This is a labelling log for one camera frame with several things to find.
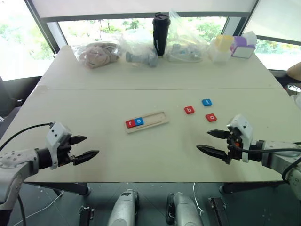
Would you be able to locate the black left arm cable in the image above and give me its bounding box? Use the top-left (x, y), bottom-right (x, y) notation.
top-left (0, 122), bottom-right (54, 152)

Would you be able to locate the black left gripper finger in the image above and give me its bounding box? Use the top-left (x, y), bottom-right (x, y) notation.
top-left (70, 135), bottom-right (88, 145)
top-left (71, 150), bottom-right (100, 166)

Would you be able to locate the clear bag around grey item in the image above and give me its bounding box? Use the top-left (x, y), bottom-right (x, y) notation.
top-left (117, 30), bottom-right (159, 68)

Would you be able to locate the grey plastic item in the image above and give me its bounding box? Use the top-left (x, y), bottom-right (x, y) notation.
top-left (125, 51), bottom-right (158, 68)

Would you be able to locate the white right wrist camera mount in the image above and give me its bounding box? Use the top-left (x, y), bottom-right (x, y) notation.
top-left (226, 114), bottom-right (255, 163)

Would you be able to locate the yellow and white container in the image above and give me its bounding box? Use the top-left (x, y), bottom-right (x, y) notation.
top-left (207, 33), bottom-right (234, 64)

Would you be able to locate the black metal bracket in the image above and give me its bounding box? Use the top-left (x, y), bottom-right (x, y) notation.
top-left (207, 196), bottom-right (230, 226)
top-left (78, 205), bottom-right (95, 226)

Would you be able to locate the wooden letter tray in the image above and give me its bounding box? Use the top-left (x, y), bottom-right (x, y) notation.
top-left (124, 111), bottom-right (170, 135)

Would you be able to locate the white floor cable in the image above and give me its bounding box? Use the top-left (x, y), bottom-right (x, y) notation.
top-left (192, 182), bottom-right (204, 216)
top-left (23, 190), bottom-right (64, 222)

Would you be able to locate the plastic bag with pink cloth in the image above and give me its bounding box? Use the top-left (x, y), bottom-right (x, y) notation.
top-left (74, 40), bottom-right (123, 70)

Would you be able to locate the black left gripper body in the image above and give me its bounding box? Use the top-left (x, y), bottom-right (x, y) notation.
top-left (56, 135), bottom-right (76, 167)

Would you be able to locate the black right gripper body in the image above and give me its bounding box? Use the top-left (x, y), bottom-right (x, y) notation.
top-left (223, 127), bottom-right (243, 165)

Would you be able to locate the white roller blind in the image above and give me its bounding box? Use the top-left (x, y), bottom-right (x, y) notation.
top-left (30, 0), bottom-right (260, 19)

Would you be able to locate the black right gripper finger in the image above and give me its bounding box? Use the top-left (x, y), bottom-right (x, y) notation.
top-left (196, 145), bottom-right (229, 162)
top-left (206, 129), bottom-right (230, 139)

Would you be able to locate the black table leg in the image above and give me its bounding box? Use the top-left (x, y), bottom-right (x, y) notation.
top-left (219, 181), bottom-right (285, 194)
top-left (23, 182), bottom-right (92, 196)

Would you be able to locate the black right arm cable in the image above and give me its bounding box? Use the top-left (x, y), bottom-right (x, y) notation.
top-left (231, 138), bottom-right (301, 185)

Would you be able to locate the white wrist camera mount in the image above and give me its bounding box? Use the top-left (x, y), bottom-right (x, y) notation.
top-left (226, 114), bottom-right (255, 163)
top-left (45, 122), bottom-right (72, 170)

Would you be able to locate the black tumbler with lid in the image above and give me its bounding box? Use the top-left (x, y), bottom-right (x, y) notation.
top-left (151, 12), bottom-right (172, 57)

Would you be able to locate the purple and white box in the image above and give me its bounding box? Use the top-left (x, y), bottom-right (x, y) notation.
top-left (230, 31), bottom-right (258, 59)

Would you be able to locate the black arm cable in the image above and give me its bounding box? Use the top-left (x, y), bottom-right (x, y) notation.
top-left (231, 138), bottom-right (301, 185)
top-left (0, 122), bottom-right (54, 152)

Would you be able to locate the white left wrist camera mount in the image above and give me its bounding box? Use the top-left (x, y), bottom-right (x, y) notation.
top-left (45, 122), bottom-right (72, 170)

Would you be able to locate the clear bag with mixed items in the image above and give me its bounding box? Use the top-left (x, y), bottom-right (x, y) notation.
top-left (165, 10), bottom-right (210, 64)

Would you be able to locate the grey rounded leg shell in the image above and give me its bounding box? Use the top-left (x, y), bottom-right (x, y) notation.
top-left (107, 188), bottom-right (140, 226)
top-left (165, 192), bottom-right (204, 226)

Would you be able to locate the dark chair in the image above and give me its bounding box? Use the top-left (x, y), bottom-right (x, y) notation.
top-left (0, 74), bottom-right (24, 142)

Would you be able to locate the tan rounded object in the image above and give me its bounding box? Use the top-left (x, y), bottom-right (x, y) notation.
top-left (287, 61), bottom-right (301, 83)

